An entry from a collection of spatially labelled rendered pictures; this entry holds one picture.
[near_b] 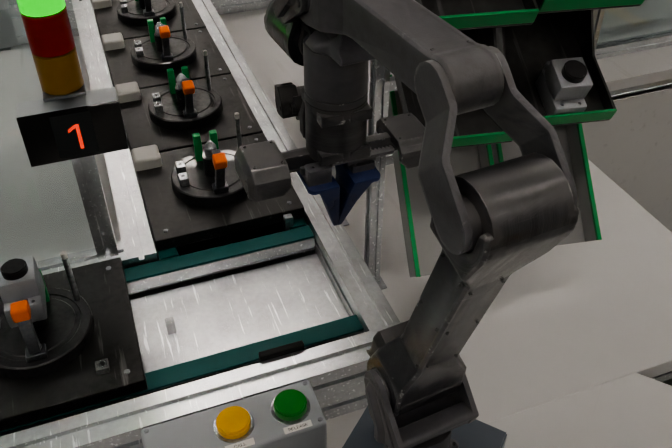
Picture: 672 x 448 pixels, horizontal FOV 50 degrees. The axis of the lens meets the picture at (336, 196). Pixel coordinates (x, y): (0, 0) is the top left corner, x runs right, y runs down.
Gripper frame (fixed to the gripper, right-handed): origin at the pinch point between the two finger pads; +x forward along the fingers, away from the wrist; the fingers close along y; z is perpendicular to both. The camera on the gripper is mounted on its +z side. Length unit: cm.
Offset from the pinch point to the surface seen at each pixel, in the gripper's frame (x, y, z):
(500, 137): 5.3, -25.9, 10.6
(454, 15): -11.6, -18.1, 11.8
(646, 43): 37, -113, 78
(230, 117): 28, -2, 65
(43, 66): -4.6, 25.5, 29.6
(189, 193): 26.3, 10.0, 40.9
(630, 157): 65, -108, 67
